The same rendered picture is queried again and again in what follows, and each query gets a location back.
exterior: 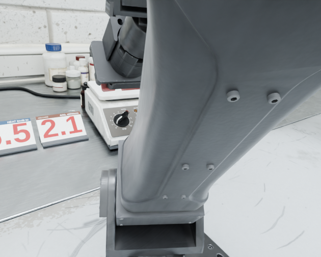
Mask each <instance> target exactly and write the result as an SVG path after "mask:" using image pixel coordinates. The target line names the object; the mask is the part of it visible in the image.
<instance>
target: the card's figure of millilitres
mask: <svg viewBox="0 0 321 257"><path fill-rule="evenodd" d="M38 123H39V128H40V132H41V136H42V140H43V139H49V138H55V137H61V136H67V135H73V134H79V133H84V128H83V125H82V121H81V118H80V115H79V114H78V115H71V116H63V117H56V118H49V119H41V120H38Z"/></svg>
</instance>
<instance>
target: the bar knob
mask: <svg viewBox="0 0 321 257"><path fill-rule="evenodd" d="M114 123H115V124H116V125H117V126H119V127H125V126H127V125H128V124H129V118H128V112H127V111H125V112H124V113H122V114H117V115H116V116H115V117H114Z"/></svg>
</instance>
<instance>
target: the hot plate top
mask: <svg viewBox="0 0 321 257"><path fill-rule="evenodd" d="M87 85H88V87H89V88H90V89H91V90H92V91H93V92H94V94H95V95H96V96H97V97H98V98H99V99H101V100H110V99H123V98H135V97H139V94H140V90H126V91H122V90H121V89H115V91H109V92H103V91H102V89H101V85H100V86H99V85H97V84H96V82H95V81H89V82H87Z"/></svg>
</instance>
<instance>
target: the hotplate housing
mask: <svg viewBox="0 0 321 257"><path fill-rule="evenodd" d="M138 102H139V97H135V98H123V99H110V100H101V99H99V98H98V97H97V96H96V95H95V94H94V92H93V91H92V90H91V89H90V88H87V89H86V90H85V108H86V111H87V114H88V116H89V117H90V119H91V121H92V122H93V124H94V125H95V127H96V128H97V130H98V131H99V133H100V135H101V136H102V138H103V139H104V141H105V143H106V144H107V146H108V147H109V149H116V148H118V141H119V140H125V139H126V138H127V137H128V136H129V135H128V136H121V137H114V138H113V137H112V136H111V133H110V130H109V127H108V124H107V121H106V118H105V115H104V112H103V109H104V108H114V107H125V106H135V105H138Z"/></svg>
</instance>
